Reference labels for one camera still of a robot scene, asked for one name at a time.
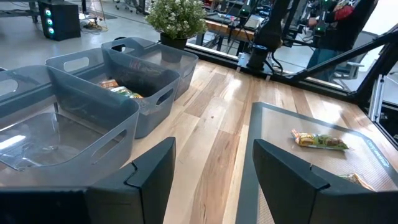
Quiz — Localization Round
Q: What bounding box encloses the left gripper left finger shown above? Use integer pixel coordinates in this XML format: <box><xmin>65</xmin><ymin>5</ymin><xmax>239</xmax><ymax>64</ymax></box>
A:
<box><xmin>85</xmin><ymin>136</ymin><xmax>177</xmax><ymax>224</ymax></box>

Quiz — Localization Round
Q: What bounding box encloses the grey-bordered silicone baking mat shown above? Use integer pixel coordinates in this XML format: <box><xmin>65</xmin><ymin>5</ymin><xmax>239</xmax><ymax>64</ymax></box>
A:
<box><xmin>235</xmin><ymin>101</ymin><xmax>398</xmax><ymax>224</ymax></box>

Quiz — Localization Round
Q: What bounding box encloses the wooden background desk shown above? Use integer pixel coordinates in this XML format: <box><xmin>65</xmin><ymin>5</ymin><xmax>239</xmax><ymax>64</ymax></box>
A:
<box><xmin>201</xmin><ymin>12</ymin><xmax>262</xmax><ymax>44</ymax></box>

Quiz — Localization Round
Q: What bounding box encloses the potted green plant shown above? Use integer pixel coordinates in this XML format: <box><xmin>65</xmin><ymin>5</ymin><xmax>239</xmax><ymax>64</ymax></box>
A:
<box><xmin>145</xmin><ymin>0</ymin><xmax>208</xmax><ymax>50</ymax></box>

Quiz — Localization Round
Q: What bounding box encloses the black computer tower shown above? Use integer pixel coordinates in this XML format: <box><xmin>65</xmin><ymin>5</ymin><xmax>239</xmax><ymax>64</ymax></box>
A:
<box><xmin>36</xmin><ymin>0</ymin><xmax>82</xmax><ymax>42</ymax></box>

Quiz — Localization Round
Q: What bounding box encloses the person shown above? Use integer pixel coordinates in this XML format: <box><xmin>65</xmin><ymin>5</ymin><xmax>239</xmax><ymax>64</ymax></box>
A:
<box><xmin>306</xmin><ymin>0</ymin><xmax>381</xmax><ymax>82</ymax></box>

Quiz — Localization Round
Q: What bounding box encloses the grey plastic bin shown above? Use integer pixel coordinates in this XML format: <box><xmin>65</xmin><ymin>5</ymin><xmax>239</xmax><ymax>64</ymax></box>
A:
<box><xmin>101</xmin><ymin>36</ymin><xmax>200</xmax><ymax>101</ymax></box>
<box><xmin>45</xmin><ymin>46</ymin><xmax>182</xmax><ymax>140</ymax></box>
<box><xmin>0</xmin><ymin>64</ymin><xmax>141</xmax><ymax>187</ymax></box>

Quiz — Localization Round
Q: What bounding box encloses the green snack bag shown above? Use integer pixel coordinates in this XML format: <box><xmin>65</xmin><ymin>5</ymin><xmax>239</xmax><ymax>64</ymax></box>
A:
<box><xmin>110</xmin><ymin>86</ymin><xmax>144</xmax><ymax>100</ymax></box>

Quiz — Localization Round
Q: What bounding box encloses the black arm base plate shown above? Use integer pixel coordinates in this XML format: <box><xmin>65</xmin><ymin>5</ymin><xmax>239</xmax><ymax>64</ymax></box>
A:
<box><xmin>235</xmin><ymin>51</ymin><xmax>276</xmax><ymax>78</ymax></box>

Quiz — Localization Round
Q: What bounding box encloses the grey office chair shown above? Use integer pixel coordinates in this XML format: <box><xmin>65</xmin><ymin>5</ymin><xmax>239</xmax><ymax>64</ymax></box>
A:
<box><xmin>334</xmin><ymin>60</ymin><xmax>366</xmax><ymax>82</ymax></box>

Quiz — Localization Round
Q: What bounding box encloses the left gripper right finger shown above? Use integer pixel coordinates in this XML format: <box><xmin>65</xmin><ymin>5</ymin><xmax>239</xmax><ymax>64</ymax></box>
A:
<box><xmin>252</xmin><ymin>138</ymin><xmax>398</xmax><ymax>224</ymax></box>

